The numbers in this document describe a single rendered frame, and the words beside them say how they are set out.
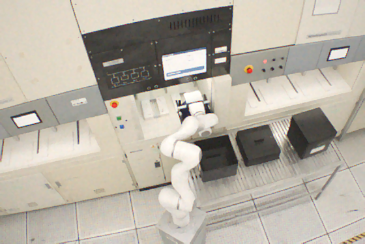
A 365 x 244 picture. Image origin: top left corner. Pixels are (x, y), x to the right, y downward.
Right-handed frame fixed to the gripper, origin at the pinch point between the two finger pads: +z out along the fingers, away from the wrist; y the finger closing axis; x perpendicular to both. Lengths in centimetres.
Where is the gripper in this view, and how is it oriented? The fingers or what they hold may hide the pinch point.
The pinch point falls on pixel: (193, 99)
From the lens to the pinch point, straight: 221.5
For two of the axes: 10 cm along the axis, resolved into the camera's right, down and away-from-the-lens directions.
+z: -2.4, -7.6, 6.1
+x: -0.5, -6.1, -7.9
